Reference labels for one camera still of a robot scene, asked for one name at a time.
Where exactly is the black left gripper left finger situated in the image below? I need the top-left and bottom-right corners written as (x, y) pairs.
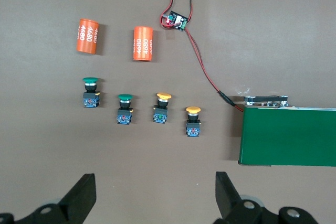
top-left (0, 173), bottom-right (96, 224)

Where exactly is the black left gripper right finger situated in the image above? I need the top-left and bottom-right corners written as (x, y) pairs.
top-left (214, 171), bottom-right (320, 224)

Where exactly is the yellow mushroom push button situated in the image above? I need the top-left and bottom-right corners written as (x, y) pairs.
top-left (185, 106), bottom-right (202, 137)
top-left (152, 92), bottom-right (172, 124)

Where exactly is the green mushroom push button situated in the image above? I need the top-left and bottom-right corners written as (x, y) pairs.
top-left (115, 93), bottom-right (134, 125)
top-left (82, 76), bottom-right (101, 109)

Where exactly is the orange 4680 cylinder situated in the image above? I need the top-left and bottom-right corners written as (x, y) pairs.
top-left (75, 18), bottom-right (100, 55)
top-left (132, 26), bottom-right (154, 61)

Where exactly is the green conveyor belt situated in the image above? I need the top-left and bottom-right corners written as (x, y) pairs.
top-left (237, 94), bottom-right (336, 167)

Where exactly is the small black controller board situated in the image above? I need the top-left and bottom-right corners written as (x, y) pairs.
top-left (163, 10), bottom-right (189, 32)

